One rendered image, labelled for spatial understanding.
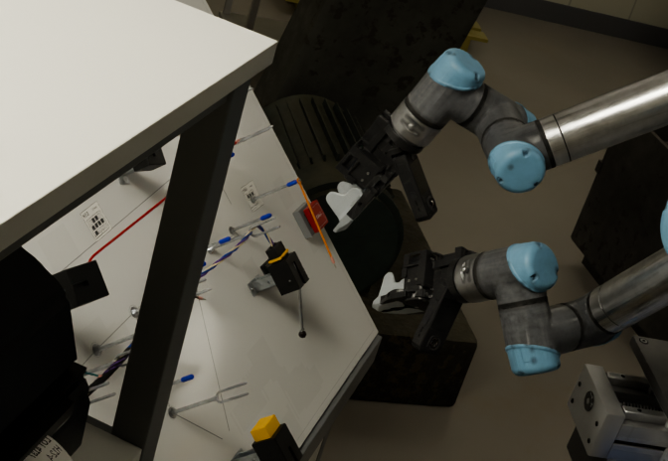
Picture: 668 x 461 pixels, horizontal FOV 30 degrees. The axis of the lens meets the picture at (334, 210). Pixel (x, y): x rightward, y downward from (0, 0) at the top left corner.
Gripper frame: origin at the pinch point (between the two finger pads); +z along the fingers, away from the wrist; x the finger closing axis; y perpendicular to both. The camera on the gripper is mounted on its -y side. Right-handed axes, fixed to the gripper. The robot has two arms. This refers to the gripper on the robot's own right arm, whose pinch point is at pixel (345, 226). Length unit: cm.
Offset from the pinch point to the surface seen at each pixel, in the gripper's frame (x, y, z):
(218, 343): 17.7, 2.7, 21.9
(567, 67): -502, -20, 113
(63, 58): 109, 18, -57
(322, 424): 1.8, -19.6, 32.2
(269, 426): 28.8, -12.0, 18.7
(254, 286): 1.0, 5.0, 20.3
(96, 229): 31.3, 26.6, 10.7
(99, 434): 96, 1, -22
